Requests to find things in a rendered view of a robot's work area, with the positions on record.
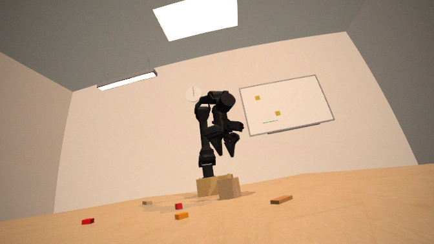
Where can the small red block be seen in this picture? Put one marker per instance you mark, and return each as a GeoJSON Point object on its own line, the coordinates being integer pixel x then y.
{"type": "Point", "coordinates": [87, 221]}
{"type": "Point", "coordinates": [178, 206]}

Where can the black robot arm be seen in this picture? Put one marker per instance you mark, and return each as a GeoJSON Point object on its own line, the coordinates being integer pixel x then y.
{"type": "Point", "coordinates": [223, 101]}

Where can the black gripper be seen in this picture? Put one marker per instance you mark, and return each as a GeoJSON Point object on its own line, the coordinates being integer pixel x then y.
{"type": "Point", "coordinates": [216, 133]}

